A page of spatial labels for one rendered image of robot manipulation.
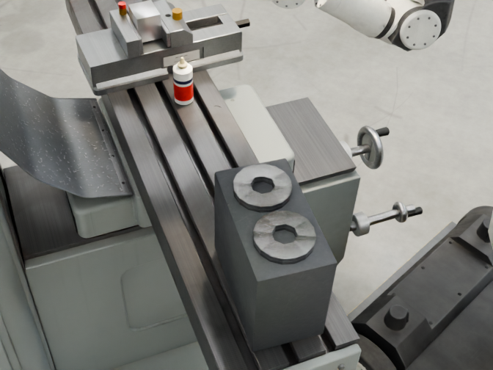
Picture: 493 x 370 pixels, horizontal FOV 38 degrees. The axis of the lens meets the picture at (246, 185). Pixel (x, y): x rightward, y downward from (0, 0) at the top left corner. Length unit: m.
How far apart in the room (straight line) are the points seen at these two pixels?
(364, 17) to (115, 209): 0.62
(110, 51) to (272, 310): 0.74
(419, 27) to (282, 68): 1.82
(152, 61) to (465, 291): 0.86
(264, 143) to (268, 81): 1.48
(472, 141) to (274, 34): 1.03
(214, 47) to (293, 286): 0.74
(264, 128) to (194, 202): 0.38
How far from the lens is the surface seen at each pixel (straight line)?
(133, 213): 1.52
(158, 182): 1.37
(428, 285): 1.68
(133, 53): 1.55
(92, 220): 1.51
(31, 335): 1.67
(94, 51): 1.58
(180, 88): 1.50
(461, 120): 3.05
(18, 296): 1.56
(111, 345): 1.87
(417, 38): 1.38
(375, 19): 1.37
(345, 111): 2.97
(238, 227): 1.04
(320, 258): 1.02
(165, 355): 1.97
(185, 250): 1.26
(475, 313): 1.69
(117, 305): 1.74
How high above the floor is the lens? 1.90
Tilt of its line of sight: 46 degrees down
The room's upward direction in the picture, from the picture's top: 3 degrees clockwise
